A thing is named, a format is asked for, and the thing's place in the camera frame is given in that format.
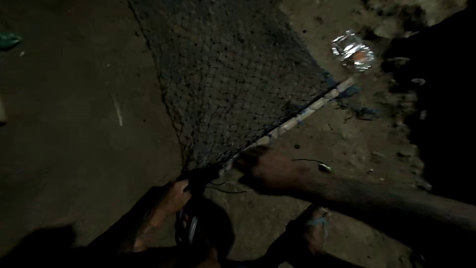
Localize person's left hand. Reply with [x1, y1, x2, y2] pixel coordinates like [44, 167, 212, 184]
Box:
[160, 179, 192, 218]

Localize person's right hand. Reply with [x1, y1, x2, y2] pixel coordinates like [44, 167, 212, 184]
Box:
[234, 146, 311, 196]

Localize pale pole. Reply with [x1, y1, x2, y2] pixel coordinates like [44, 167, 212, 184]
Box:
[219, 76, 356, 176]

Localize dark mesh net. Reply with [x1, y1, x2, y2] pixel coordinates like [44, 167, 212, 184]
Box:
[128, 0, 340, 183]

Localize person's right forearm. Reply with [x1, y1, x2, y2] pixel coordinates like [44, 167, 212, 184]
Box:
[307, 172, 476, 257]

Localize person's legs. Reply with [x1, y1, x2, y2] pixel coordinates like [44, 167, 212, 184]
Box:
[176, 199, 333, 268]

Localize thin pale stick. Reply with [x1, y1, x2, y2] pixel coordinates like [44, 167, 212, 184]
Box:
[113, 95, 123, 127]

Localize tangled blue threads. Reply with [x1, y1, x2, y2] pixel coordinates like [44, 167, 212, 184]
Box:
[335, 86, 381, 121]

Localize crumpled silver foil wrapper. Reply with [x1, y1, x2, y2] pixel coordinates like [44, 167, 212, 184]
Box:
[331, 30, 375, 72]

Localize green plastic piece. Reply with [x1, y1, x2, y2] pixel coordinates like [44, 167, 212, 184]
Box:
[0, 32, 23, 51]

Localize thin black string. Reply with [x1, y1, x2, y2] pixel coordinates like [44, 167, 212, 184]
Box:
[205, 182, 254, 194]

